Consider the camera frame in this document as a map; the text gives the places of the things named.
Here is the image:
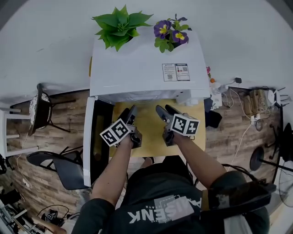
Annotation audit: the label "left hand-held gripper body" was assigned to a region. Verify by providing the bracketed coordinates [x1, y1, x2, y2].
[100, 104, 143, 149]

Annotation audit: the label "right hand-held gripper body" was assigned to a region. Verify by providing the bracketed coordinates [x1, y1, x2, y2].
[155, 104, 200, 147]

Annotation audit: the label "black shoulder pack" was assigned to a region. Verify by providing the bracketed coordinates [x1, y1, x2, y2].
[201, 180, 277, 217]

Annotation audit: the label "person's left forearm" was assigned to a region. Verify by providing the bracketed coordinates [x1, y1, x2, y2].
[90, 137, 135, 207]

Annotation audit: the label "person's right forearm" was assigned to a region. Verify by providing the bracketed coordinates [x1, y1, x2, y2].
[171, 133, 228, 190]

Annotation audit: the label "black pouch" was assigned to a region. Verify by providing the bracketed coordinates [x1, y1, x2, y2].
[205, 109, 223, 129]

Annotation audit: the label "white box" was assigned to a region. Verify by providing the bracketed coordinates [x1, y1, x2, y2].
[210, 90, 222, 108]

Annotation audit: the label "person's left foot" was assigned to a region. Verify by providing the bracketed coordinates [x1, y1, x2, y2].
[143, 156, 156, 170]

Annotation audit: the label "clear plastic bottle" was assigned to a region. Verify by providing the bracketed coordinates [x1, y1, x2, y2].
[215, 84, 229, 94]

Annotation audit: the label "black folding chair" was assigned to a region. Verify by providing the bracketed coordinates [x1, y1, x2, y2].
[26, 146, 90, 191]

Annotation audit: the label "white microwave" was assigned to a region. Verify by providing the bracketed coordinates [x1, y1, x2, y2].
[82, 31, 211, 187]

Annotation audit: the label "person's black printed shirt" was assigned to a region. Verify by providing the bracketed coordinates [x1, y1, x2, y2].
[72, 156, 271, 234]

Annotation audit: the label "black chair with patterned cushion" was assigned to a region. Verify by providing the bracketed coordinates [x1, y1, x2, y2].
[28, 83, 76, 137]

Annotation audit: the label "black standing fan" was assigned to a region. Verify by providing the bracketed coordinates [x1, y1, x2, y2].
[249, 146, 293, 208]

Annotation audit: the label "purple flower potted plant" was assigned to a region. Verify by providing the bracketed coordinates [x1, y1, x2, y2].
[153, 13, 192, 53]

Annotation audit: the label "white router black antennas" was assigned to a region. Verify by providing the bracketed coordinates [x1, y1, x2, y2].
[266, 86, 290, 108]

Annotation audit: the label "black swivel chair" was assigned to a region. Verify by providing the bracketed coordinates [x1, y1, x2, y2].
[265, 122, 293, 162]

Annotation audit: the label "green potted plant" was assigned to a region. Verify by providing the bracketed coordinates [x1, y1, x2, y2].
[91, 4, 154, 52]

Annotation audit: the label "white side table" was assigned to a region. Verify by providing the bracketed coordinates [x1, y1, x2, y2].
[0, 102, 40, 159]

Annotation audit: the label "white cable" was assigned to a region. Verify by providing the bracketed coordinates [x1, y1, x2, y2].
[228, 123, 252, 165]

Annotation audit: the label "brown box with cables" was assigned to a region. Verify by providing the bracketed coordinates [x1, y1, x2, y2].
[243, 89, 267, 115]

